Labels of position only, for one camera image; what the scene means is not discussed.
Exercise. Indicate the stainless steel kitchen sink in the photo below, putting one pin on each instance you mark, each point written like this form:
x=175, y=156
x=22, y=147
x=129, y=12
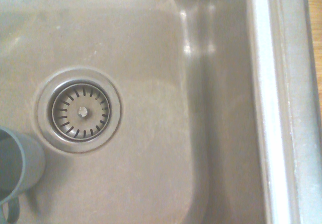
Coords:
x=156, y=58

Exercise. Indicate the round metal drain strainer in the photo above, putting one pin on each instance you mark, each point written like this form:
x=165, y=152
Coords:
x=81, y=113

